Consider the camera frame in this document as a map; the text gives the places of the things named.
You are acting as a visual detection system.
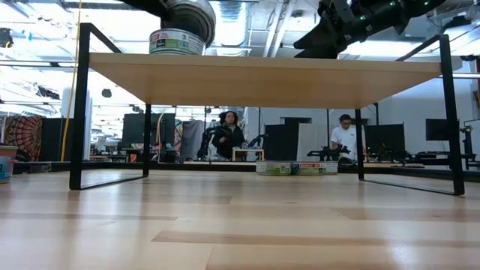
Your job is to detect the white ceiling pipe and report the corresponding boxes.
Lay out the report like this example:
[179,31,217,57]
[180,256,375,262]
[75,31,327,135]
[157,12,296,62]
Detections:
[262,0,297,57]

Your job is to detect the black cabinet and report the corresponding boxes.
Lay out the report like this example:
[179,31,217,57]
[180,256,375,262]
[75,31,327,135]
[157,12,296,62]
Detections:
[264,116,313,161]

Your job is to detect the black aluminium table frame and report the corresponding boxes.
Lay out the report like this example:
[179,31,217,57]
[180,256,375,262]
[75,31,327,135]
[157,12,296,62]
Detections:
[13,160,480,184]

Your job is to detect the gold can blue label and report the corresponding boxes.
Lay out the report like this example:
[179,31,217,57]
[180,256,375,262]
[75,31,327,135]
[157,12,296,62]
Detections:
[0,145,19,185]

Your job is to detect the wooden shelf black legs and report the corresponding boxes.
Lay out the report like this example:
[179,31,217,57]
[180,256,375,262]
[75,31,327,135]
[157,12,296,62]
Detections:
[68,22,466,197]

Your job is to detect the ribbed ceiling duct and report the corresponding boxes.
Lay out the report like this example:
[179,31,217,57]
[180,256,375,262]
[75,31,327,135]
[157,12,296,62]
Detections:
[217,0,247,23]

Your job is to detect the person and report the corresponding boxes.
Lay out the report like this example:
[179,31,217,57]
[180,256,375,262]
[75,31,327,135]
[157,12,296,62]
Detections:
[330,114,363,162]
[211,110,248,161]

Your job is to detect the grey cloth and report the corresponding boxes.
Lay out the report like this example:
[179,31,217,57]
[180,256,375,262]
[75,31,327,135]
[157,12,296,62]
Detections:
[179,119,206,162]

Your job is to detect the patterned red tapestry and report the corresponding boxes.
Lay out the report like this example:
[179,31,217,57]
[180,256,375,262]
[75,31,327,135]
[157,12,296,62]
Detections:
[2,114,44,162]

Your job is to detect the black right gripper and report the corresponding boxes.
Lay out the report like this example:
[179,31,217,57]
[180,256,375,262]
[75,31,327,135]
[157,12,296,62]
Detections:
[293,0,380,60]

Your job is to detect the black table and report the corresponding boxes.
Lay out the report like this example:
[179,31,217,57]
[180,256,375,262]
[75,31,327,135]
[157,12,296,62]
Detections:
[412,150,480,170]

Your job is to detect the black camera stand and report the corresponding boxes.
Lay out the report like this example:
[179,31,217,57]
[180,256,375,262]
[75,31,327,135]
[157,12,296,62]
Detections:
[463,125,476,163]

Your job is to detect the black partition panel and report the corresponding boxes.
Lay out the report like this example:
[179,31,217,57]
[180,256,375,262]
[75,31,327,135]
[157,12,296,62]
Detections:
[40,117,72,162]

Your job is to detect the small wooden stool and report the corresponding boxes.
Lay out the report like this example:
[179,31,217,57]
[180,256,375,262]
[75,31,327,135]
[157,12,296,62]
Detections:
[231,148,266,162]

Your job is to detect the thin yellow cable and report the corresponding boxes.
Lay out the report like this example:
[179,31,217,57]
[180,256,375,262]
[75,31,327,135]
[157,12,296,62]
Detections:
[155,112,166,163]

